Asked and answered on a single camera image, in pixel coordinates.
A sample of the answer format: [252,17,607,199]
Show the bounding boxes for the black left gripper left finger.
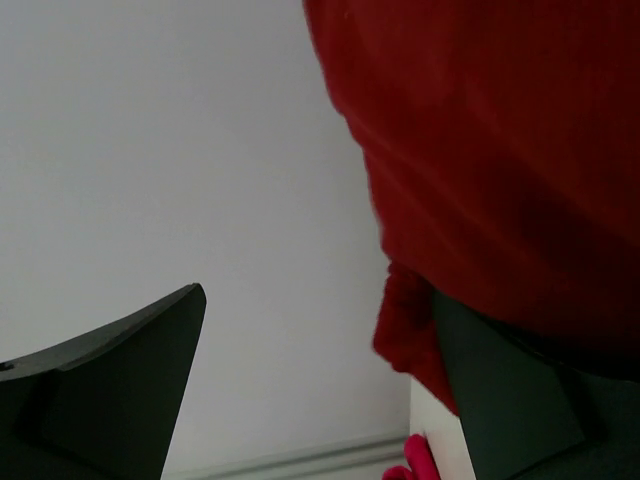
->
[1,284,206,479]

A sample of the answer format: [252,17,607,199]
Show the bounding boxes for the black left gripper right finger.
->
[433,293,639,479]

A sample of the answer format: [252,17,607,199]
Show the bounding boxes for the dark red t shirt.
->
[303,1,639,408]

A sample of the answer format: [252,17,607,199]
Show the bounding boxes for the folded pink t shirt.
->
[381,434,441,480]

